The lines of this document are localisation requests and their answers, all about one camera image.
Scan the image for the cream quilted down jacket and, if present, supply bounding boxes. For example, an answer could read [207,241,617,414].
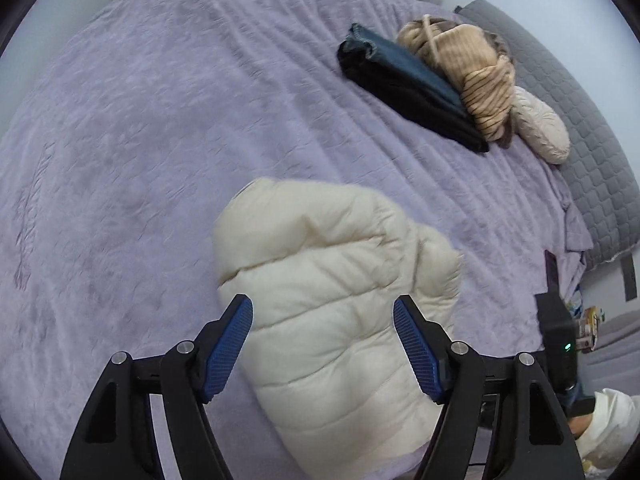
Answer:
[213,178,463,479]

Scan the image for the person's right hand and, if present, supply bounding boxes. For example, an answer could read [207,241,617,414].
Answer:
[567,413,593,440]

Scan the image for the white jacket sleeve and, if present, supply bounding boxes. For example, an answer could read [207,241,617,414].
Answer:
[576,388,639,470]

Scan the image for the grey quilted mattress pad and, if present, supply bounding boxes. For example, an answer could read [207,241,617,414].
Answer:
[454,0,639,271]

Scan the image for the beige quilted garment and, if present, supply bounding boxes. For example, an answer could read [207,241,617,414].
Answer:
[511,87,570,166]

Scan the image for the tan striped knit sweater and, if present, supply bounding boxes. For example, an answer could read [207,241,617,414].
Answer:
[397,14,515,148]

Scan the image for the lavender textured bed blanket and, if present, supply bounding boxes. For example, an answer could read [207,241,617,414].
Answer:
[1,0,591,479]

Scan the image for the folded dark blue jeans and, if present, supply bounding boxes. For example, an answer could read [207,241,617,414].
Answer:
[336,23,489,154]

